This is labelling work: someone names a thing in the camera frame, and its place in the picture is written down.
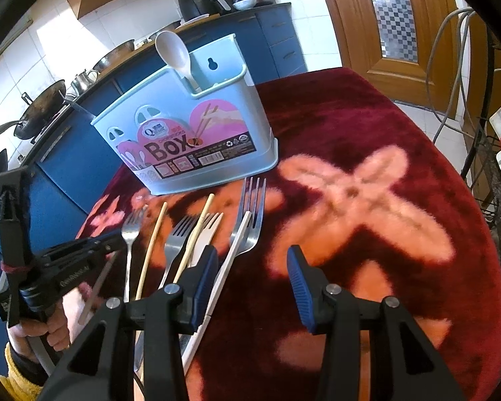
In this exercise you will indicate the small metal bowl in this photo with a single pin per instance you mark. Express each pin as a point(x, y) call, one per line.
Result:
point(165, 31)

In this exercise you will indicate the medium metal fork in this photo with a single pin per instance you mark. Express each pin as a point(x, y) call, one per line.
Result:
point(177, 242)

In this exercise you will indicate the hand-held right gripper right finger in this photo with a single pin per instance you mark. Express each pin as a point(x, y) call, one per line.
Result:
point(300, 288)

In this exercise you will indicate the wooden door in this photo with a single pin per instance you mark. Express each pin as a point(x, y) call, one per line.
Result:
point(350, 29)

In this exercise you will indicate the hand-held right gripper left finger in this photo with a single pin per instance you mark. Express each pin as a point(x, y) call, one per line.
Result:
point(204, 288)

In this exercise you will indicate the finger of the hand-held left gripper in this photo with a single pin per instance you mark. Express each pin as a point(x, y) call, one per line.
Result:
point(79, 249)
point(81, 277)

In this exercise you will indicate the blue kitchen cabinet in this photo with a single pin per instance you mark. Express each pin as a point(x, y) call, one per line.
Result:
point(242, 37)

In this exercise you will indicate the large metal bowl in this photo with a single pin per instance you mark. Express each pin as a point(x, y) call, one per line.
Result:
point(115, 54)

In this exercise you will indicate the black air fryer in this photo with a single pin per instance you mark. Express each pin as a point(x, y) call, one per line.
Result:
point(196, 2)

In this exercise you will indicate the grey metal utensil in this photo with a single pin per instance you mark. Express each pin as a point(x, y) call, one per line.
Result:
point(98, 288)

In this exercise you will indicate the person's left forearm yellow sleeve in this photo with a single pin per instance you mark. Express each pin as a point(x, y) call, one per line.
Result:
point(21, 386)

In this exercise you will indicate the white plastic fork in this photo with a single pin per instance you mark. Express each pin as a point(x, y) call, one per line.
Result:
point(204, 238)

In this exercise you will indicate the light blue utensil box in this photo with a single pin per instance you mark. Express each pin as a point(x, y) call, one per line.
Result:
point(183, 125)

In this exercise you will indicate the large metal fork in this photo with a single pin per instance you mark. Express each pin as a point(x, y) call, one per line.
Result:
point(250, 217)

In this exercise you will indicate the person's left hand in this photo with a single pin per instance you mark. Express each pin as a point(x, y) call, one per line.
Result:
point(58, 330)

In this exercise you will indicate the white plastic utensil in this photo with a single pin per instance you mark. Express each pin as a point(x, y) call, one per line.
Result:
point(229, 271)

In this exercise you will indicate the red flower blanket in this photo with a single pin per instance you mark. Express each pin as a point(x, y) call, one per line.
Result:
point(359, 112)

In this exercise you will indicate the metal kettle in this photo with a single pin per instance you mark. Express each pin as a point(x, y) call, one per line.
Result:
point(83, 81)

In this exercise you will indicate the small metal fork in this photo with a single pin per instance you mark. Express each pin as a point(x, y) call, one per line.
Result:
point(130, 229)

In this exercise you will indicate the white plastic spoon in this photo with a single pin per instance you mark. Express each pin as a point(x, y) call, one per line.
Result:
point(173, 50)

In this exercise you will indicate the black wok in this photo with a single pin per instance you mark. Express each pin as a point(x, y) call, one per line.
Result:
point(41, 108)

